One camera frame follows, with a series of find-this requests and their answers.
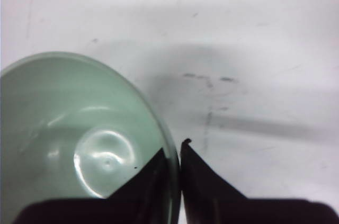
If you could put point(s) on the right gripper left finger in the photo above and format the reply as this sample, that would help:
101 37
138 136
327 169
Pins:
143 199

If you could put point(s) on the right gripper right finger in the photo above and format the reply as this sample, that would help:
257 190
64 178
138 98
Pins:
208 198

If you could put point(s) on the green bowl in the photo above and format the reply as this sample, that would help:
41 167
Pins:
74 128

